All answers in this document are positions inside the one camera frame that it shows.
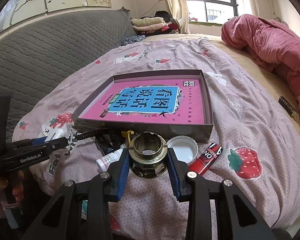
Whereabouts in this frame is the small white pill bottle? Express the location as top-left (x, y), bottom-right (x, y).
top-left (96, 149), bottom-right (123, 172)

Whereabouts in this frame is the red black lighter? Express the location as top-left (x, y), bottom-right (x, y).
top-left (189, 143), bottom-right (223, 176)

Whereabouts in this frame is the white plastic jar lid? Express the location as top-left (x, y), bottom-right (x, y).
top-left (167, 135), bottom-right (198, 166)

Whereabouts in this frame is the black yellow digital watch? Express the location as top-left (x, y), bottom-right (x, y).
top-left (75, 129), bottom-right (138, 156)

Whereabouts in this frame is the white earbuds case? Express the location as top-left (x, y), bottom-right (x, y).
top-left (41, 125), bottom-right (66, 142)

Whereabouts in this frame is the person's left hand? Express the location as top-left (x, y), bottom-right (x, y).
top-left (0, 171), bottom-right (25, 219)

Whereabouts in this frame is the grey shallow cardboard box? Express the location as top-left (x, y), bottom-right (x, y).
top-left (72, 69), bottom-right (213, 143)

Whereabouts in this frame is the pink Chinese workbook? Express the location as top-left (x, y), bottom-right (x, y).
top-left (79, 77), bottom-right (205, 125)

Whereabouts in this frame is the grey quilted headboard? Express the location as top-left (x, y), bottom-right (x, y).
top-left (0, 8), bottom-right (136, 142)

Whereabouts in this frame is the pink strawberry print blanket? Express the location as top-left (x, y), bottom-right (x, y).
top-left (12, 36), bottom-right (300, 240)

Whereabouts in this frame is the beige bed sheet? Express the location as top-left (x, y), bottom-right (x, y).
top-left (144, 32), bottom-right (300, 233)

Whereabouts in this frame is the dark patterned cloth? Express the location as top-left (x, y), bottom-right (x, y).
top-left (121, 35), bottom-right (146, 46)

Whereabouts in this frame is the stack of folded clothes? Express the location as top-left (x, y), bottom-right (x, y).
top-left (130, 11), bottom-right (180, 37)

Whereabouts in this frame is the rose pink quilt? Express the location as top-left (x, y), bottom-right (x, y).
top-left (221, 14), bottom-right (300, 113)

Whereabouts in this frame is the cream curtain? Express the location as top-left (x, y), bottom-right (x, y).
top-left (167, 0), bottom-right (190, 34)

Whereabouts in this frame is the window with dark frame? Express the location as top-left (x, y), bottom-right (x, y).
top-left (186, 0), bottom-right (253, 24)

